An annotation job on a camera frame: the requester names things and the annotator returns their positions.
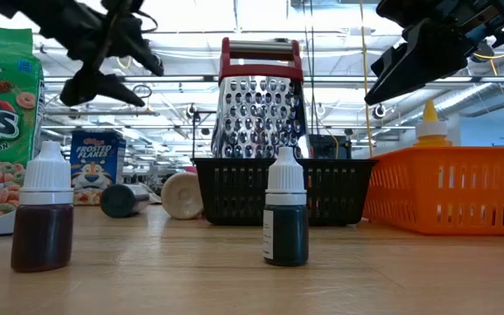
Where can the dark green dropper bottle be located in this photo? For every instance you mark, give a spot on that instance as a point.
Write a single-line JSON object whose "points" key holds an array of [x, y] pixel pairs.
{"points": [[287, 236]]}

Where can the black plastic basket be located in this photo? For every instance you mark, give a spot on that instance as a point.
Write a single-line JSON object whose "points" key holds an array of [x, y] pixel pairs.
{"points": [[234, 192]]}

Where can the black monitor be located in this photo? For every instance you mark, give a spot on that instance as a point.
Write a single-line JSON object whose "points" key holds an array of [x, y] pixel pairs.
{"points": [[326, 146]]}

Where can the silver bottle black cap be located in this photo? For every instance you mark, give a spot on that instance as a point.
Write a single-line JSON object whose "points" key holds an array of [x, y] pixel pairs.
{"points": [[121, 201]]}

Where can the blue Frosted Flakes cereal box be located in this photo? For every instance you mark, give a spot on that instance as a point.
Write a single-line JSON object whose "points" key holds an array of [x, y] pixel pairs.
{"points": [[96, 153]]}

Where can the yellow squeeze bottle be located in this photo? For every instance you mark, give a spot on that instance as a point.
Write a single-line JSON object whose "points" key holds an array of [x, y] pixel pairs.
{"points": [[431, 131]]}

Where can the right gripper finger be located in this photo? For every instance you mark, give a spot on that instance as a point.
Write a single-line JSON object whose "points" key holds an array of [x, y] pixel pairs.
{"points": [[389, 61], [431, 52]]}

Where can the green Apple Jacks cereal box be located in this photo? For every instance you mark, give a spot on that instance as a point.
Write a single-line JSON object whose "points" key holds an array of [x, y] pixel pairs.
{"points": [[2, 109]]}

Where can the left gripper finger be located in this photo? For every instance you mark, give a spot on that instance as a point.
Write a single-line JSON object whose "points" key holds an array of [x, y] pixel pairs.
{"points": [[144, 57], [90, 85]]}

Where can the orange plastic basket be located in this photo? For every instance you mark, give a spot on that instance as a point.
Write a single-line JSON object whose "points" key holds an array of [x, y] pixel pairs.
{"points": [[453, 192]]}

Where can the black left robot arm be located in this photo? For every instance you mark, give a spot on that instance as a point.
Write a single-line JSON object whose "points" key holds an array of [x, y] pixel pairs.
{"points": [[37, 13]]}

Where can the silver ceiling duct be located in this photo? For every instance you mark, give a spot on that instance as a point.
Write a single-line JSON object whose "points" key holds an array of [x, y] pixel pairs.
{"points": [[457, 102]]}

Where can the red plastic tray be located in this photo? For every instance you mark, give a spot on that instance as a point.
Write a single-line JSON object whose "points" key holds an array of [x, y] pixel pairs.
{"points": [[191, 169]]}

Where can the brown liquid dropper bottle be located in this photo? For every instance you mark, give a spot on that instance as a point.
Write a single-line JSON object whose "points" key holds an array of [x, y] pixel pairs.
{"points": [[42, 236]]}

